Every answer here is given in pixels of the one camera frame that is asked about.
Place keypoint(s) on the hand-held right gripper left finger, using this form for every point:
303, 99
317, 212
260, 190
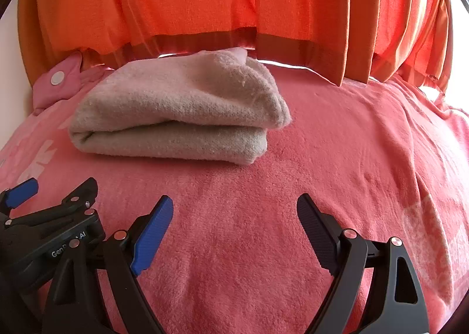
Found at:
152, 235

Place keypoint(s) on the pink blanket white flower print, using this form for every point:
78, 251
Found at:
256, 209

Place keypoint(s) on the orange curtain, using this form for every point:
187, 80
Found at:
220, 0

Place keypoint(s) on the pink cloth white dots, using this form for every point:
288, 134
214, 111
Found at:
58, 84

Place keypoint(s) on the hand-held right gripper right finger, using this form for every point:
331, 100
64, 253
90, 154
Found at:
317, 235

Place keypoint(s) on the white bedding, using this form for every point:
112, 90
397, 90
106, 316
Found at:
7, 125

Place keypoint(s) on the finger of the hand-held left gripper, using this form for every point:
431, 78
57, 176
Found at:
22, 193
82, 194

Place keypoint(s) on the cream fuzzy sweater black hearts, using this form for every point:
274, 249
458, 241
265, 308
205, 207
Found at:
183, 110

